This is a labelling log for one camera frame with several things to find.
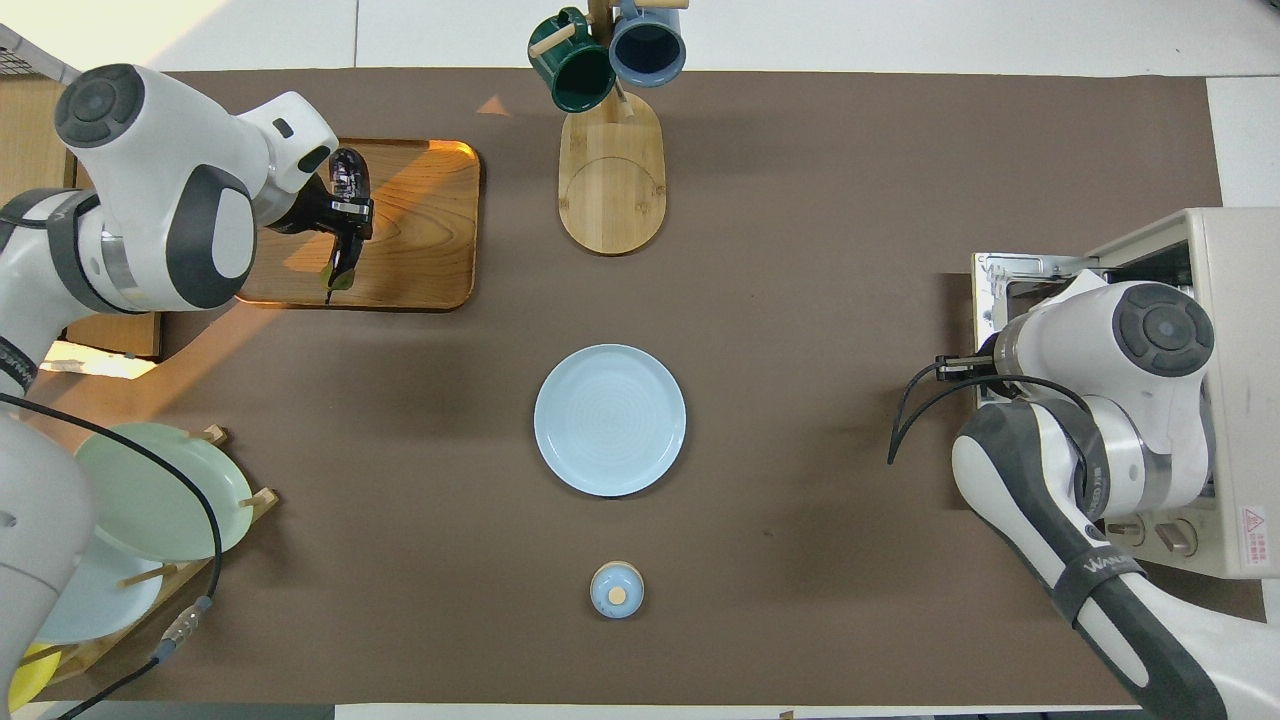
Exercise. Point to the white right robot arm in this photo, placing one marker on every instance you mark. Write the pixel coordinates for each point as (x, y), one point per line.
(1150, 340)

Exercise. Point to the wooden mug tree stand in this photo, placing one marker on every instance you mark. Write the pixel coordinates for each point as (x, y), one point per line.
(610, 190)

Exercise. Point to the light blue racked plate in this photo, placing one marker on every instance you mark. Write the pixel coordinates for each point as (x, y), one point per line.
(110, 600)

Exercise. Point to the wooden serving tray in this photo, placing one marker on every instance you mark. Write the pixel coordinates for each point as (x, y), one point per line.
(420, 240)

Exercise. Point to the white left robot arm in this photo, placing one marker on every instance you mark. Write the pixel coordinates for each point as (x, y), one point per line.
(150, 170)

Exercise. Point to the pale green plate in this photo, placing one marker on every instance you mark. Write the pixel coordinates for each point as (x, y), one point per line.
(150, 490)

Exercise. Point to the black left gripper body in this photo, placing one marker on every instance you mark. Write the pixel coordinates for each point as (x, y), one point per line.
(305, 212)

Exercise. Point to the yellow plate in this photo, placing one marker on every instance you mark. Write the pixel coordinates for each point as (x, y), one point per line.
(30, 680)

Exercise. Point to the blue mug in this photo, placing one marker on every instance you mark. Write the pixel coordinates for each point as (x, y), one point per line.
(648, 50)

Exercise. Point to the wooden plate rack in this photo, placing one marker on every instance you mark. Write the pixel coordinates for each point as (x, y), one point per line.
(262, 500)

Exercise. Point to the brown table mat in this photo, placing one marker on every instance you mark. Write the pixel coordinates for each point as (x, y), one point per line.
(800, 300)

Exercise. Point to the dark green mug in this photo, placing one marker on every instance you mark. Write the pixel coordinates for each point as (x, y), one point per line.
(580, 75)

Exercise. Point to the white toaster oven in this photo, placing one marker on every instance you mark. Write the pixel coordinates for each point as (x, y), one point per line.
(1240, 300)

